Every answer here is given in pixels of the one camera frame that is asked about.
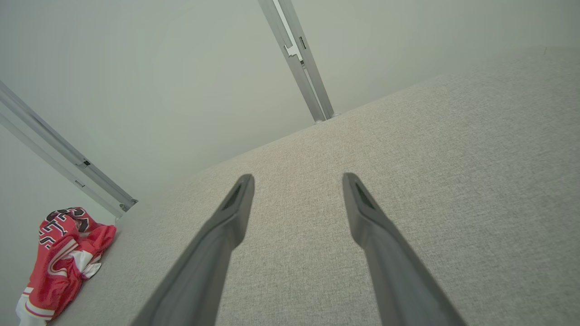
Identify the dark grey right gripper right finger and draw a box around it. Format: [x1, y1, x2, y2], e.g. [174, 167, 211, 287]
[342, 172, 467, 326]

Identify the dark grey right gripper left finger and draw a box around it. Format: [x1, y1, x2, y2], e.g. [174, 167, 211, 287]
[131, 173, 255, 326]

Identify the red white basketball jersey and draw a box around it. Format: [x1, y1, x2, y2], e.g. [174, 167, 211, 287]
[16, 207, 117, 326]

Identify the grey metal stand with base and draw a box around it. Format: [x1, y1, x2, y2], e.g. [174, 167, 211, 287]
[0, 81, 138, 219]

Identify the grey double metal post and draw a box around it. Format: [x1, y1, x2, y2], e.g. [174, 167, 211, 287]
[258, 0, 337, 123]

